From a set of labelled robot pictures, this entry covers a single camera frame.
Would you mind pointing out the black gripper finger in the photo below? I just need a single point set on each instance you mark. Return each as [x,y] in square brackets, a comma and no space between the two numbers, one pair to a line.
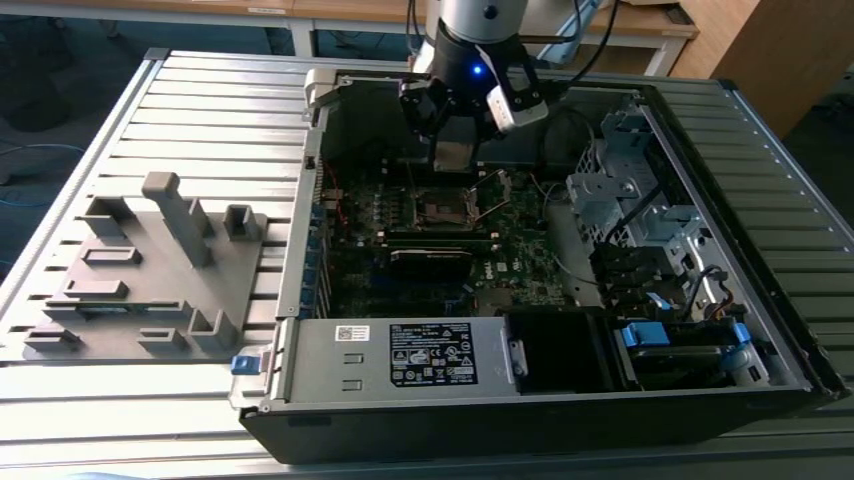
[477,145]
[416,107]

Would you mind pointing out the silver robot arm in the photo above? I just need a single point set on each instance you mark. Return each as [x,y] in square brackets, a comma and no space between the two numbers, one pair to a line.
[480,20]

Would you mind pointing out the CPU socket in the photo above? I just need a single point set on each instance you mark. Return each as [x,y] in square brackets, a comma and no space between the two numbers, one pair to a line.
[443,207]

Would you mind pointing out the silver metal drive cage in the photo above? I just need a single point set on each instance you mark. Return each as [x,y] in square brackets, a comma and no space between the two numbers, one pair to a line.
[593,190]

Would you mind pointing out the green motherboard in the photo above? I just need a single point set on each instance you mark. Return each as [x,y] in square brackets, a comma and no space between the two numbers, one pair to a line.
[527,260]

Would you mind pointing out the grey slanted plate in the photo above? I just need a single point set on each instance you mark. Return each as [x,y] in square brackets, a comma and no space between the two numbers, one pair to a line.
[573,250]

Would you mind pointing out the black graphics card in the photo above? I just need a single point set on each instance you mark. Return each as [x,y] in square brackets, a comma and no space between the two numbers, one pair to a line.
[429,270]

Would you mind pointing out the small chipset heatsink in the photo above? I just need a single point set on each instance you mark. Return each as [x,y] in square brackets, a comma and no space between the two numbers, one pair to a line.
[493,298]

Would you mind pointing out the wooden desk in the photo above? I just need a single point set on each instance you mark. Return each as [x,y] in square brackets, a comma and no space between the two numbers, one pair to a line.
[200,6]

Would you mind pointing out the hard disk in blue carrier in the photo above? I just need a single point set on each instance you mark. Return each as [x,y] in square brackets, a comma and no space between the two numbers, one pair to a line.
[643,334]

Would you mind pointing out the wooden cabinet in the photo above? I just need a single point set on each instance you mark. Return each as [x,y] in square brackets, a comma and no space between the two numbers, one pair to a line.
[767,50]

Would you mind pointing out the grey power supply unit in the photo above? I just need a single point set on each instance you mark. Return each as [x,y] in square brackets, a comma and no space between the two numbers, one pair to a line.
[320,370]

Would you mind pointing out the grey parts rack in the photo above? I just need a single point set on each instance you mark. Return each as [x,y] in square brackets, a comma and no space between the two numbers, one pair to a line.
[166,280]

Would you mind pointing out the blue case latch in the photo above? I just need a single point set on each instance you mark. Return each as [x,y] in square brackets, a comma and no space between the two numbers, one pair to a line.
[242,365]

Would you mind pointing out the black PC case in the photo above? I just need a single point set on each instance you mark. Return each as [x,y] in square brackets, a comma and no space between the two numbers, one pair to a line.
[467,435]

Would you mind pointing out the green RAM stick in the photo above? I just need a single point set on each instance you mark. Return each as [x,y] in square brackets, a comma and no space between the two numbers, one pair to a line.
[106,311]

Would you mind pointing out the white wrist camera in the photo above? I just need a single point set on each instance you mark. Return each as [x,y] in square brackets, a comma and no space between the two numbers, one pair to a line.
[516,110]

